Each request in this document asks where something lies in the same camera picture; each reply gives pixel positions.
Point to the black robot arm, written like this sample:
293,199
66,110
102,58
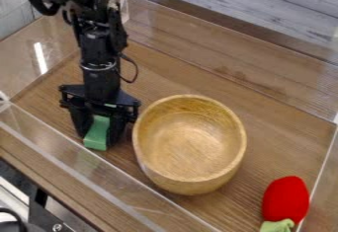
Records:
91,17

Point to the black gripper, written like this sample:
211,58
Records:
99,96

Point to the green rectangular block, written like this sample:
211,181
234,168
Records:
95,137

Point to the black table leg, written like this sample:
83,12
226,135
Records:
41,197

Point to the clear acrylic front wall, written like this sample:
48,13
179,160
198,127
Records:
96,190

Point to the brown wooden bowl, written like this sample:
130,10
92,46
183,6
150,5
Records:
190,143

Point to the red plush strawberry toy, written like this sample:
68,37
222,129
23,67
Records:
286,201

